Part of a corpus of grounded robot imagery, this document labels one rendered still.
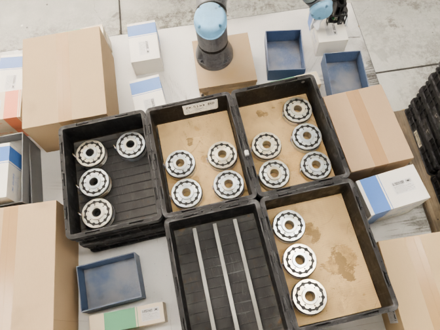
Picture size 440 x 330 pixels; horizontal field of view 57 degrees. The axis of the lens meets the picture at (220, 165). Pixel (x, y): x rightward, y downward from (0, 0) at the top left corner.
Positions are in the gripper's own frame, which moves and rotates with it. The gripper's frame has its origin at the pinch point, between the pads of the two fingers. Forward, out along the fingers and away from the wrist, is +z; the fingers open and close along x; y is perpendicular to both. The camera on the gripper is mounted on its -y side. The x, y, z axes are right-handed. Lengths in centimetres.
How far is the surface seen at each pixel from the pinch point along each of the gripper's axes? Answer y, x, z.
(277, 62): 11.4, -22.3, 5.9
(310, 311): 111, -28, -10
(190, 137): 49, -60, -7
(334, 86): 25.7, -1.1, 5.8
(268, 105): 39, -31, -7
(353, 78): 22.9, 7.3, 5.8
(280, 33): 0.5, -19.8, 0.7
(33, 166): 52, -119, -2
